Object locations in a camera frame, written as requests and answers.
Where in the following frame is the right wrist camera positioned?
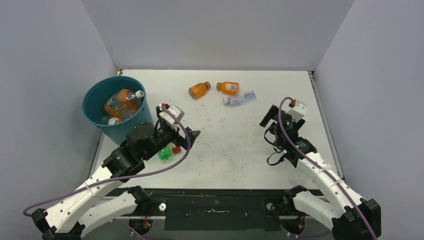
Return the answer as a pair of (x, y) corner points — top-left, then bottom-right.
(286, 99), (307, 123)

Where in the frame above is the blue label water bottle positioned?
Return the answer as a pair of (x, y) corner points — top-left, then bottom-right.
(100, 115), (123, 126)

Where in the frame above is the orange bottle with barcode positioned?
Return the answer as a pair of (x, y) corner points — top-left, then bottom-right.
(216, 81), (240, 95)

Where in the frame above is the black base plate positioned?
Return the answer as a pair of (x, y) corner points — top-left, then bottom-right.
(99, 187), (335, 232)

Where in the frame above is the green plastic bottle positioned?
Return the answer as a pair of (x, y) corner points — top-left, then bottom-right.
(157, 146), (173, 162)

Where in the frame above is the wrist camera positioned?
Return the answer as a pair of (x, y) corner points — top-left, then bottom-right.
(158, 103), (185, 130)
(286, 99), (307, 123)

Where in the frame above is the red cap small bottle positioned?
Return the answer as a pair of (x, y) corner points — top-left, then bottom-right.
(171, 145), (182, 155)

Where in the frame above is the large orange label bottle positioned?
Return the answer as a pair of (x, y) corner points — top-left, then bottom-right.
(104, 89), (145, 120)

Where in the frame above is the small orange juice bottle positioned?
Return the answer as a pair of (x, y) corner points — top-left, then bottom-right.
(188, 81), (211, 100)

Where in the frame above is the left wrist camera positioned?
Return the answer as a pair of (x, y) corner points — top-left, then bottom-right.
(158, 103), (185, 130)

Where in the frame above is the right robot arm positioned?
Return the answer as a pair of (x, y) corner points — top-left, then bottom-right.
(259, 103), (382, 240)

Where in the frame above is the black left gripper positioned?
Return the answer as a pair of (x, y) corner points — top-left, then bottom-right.
(141, 122), (200, 161)

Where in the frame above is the teal plastic bin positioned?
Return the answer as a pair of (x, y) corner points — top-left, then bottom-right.
(82, 76), (154, 145)

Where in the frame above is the crushed clear water bottle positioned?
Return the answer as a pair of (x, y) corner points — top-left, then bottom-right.
(222, 90), (256, 107)

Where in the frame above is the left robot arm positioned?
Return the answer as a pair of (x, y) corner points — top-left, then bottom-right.
(31, 120), (201, 240)

